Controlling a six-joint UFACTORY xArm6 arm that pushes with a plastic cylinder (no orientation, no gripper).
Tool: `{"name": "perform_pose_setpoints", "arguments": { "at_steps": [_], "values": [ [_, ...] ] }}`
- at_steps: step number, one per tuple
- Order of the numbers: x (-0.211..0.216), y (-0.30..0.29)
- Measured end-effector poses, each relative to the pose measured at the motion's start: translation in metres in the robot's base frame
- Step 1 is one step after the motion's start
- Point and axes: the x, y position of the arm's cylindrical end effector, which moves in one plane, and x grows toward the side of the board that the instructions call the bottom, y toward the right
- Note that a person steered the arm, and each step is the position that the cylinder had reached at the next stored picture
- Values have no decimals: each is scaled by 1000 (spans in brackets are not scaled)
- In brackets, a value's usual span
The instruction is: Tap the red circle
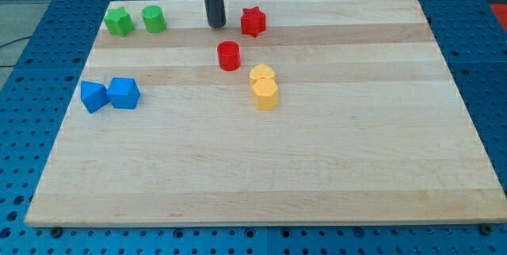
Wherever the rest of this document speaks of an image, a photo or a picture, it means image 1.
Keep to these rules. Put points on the yellow hexagon block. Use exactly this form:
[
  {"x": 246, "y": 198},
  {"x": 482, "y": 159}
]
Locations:
[{"x": 265, "y": 94}]

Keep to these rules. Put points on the yellow heart block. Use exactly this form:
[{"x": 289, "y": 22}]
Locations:
[{"x": 261, "y": 71}]

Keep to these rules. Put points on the light wooden board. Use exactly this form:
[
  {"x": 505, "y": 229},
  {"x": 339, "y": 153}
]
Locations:
[{"x": 369, "y": 129}]

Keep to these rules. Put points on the red cylinder block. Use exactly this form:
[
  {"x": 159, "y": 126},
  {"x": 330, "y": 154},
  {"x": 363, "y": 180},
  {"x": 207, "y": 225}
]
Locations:
[{"x": 229, "y": 55}]

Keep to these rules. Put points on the red star block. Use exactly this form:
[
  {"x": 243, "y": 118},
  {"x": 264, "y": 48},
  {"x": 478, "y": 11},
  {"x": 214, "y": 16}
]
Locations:
[{"x": 253, "y": 21}]

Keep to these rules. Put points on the blue cube block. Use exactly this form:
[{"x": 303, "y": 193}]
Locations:
[{"x": 123, "y": 93}]

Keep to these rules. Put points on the green cylinder block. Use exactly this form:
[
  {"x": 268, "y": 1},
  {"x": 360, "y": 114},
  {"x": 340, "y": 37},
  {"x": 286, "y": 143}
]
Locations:
[{"x": 153, "y": 19}]

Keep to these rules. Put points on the blue triangular prism block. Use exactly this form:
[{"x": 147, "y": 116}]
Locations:
[{"x": 93, "y": 95}]

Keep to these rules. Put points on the green star block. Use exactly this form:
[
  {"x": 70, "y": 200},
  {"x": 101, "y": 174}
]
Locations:
[{"x": 118, "y": 21}]

